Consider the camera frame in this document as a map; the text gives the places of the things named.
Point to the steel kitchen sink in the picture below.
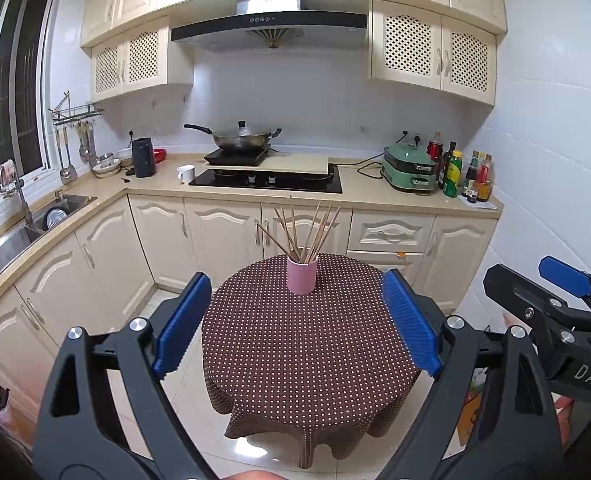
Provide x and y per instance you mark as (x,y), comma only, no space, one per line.
(15,245)

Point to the black built-in gas hob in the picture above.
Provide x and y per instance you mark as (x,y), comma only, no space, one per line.
(275,185)

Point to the beige kitchen countertop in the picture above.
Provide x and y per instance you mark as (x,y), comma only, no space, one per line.
(365,195)

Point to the cluster of condiment bottles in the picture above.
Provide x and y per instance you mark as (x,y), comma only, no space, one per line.
(454,175)

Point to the black electric kettle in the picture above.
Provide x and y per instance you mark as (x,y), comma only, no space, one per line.
(144,157)

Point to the black portable induction cooker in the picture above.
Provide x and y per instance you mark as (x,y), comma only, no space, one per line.
(235,156)

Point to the black wok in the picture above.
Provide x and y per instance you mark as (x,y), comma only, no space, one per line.
(240,141)

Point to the cream lower kitchen cabinets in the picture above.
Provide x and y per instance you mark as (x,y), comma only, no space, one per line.
(165,245)

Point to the stack of bowls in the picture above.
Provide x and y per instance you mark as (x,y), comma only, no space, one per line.
(106,166)

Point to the cream wall cabinets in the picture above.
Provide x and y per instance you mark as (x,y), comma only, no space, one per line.
(415,45)

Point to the metal ladle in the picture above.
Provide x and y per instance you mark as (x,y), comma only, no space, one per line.
(84,152)

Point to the brown polka dot tablecloth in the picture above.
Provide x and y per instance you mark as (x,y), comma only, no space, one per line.
(300,350)

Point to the metal slotted spatula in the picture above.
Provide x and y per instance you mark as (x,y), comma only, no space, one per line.
(67,172)

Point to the black glass range hood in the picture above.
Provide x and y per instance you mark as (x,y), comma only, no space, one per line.
(265,25)

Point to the red box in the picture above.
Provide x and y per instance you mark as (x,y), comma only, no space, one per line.
(160,156)

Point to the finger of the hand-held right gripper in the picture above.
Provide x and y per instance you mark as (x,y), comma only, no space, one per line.
(565,275)
(510,290)

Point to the steel kitchen faucet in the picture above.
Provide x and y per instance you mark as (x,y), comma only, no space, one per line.
(24,205)

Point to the green electric cooker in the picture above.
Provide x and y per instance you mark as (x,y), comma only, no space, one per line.
(408,165)

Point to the pink cup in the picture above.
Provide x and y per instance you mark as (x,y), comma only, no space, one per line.
(302,277)

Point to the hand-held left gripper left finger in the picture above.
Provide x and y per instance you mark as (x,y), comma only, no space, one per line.
(183,325)

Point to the beige cutting board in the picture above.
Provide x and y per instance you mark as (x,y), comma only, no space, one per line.
(295,164)

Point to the glass wok lid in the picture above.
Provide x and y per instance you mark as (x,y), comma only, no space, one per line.
(243,131)

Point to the bundle of wooden chopsticks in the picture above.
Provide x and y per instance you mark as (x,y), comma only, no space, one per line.
(298,251)

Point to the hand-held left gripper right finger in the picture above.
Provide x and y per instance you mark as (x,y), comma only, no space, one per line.
(410,320)

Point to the kitchen window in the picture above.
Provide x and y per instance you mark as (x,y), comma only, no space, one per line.
(20,85)

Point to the white mug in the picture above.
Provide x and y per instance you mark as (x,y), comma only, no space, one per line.
(186,174)

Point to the metal wall utensil rail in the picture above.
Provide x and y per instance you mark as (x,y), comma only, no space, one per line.
(75,110)

